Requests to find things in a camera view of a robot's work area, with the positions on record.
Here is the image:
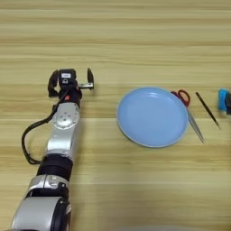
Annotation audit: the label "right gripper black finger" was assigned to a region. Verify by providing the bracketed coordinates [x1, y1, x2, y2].
[226, 92, 231, 116]

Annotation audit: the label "red-handled scissors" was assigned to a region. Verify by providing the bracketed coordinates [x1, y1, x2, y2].
[170, 88, 207, 144]

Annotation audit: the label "light blue round plate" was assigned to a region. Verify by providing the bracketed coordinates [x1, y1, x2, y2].
[115, 87, 190, 149]

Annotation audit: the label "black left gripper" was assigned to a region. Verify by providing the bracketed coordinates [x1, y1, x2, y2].
[47, 67, 95, 108]

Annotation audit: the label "thin black pen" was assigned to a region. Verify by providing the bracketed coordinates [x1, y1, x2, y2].
[195, 91, 222, 131]

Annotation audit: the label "small blue eraser block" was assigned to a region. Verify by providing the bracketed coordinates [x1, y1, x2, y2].
[217, 88, 231, 115]

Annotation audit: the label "left gripper small black box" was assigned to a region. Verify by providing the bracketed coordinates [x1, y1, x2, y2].
[57, 68, 78, 87]

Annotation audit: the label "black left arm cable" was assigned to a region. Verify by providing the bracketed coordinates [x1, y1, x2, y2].
[20, 103, 60, 166]

